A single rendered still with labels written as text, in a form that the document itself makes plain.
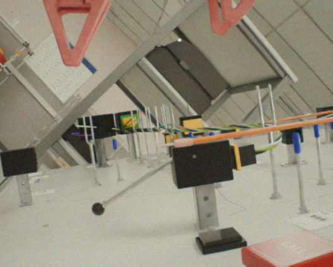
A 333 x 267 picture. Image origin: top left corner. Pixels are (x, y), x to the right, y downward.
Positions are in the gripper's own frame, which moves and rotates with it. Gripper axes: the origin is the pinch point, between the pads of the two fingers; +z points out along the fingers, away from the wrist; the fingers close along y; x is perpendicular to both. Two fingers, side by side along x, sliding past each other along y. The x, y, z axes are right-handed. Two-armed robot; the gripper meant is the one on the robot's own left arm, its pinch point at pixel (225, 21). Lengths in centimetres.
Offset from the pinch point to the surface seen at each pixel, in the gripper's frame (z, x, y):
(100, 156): 25, 11, 75
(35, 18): -126, 252, 765
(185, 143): 13.1, 2.2, -13.3
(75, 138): 24, 22, 100
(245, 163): 13.4, -5.9, -1.2
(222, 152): 13.1, -3.1, -2.0
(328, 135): 2, -41, 51
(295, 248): 17.1, -5.2, -19.2
